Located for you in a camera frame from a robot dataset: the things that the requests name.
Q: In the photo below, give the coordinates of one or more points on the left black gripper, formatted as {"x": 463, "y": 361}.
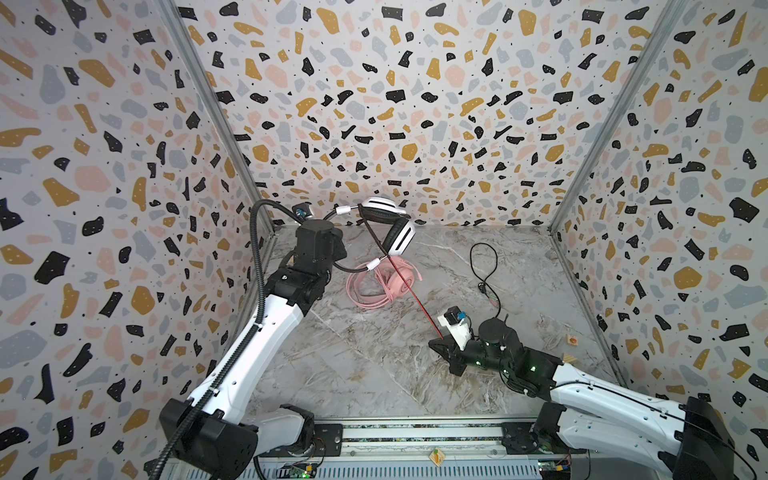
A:
{"x": 338, "y": 249}

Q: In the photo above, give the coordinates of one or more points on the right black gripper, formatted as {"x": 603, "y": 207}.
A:
{"x": 457, "y": 354}

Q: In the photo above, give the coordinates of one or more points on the pink headphones with cable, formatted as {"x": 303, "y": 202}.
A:
{"x": 395, "y": 278}

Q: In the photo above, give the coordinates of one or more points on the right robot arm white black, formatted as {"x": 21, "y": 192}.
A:
{"x": 582, "y": 412}

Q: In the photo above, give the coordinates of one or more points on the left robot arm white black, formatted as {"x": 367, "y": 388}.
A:
{"x": 207, "y": 429}

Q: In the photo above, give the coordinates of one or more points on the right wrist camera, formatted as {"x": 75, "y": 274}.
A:
{"x": 458, "y": 325}

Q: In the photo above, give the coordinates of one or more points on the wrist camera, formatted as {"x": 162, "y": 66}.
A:
{"x": 458, "y": 325}
{"x": 303, "y": 211}

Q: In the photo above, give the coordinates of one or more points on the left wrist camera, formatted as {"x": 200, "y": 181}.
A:
{"x": 303, "y": 211}

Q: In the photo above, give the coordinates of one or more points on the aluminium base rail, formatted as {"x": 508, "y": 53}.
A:
{"x": 475, "y": 448}

